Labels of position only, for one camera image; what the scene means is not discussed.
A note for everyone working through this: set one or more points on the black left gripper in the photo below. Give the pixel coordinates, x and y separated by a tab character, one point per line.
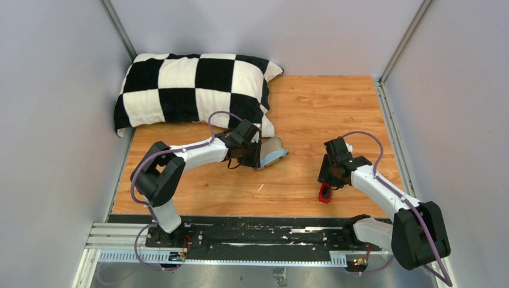
255	161

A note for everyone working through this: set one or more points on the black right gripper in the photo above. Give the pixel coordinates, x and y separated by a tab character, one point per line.
325	176

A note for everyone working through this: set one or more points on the beige plaid glasses case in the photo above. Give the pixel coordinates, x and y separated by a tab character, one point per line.
272	151

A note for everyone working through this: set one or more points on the red sunglasses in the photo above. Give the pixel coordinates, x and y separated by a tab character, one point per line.
325	193

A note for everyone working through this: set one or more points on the light blue cleaning cloth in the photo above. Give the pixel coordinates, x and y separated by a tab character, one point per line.
273	157

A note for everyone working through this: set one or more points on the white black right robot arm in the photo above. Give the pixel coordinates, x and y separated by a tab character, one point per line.
416	235

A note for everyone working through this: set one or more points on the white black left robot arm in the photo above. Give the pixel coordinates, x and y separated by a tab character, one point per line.
157	176

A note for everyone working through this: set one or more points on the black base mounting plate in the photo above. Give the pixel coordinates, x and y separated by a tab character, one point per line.
257	241

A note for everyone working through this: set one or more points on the black and white checkered pillow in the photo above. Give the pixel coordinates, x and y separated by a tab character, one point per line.
220	88

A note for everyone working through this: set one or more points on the aluminium rail frame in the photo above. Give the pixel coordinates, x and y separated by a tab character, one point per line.
111	259

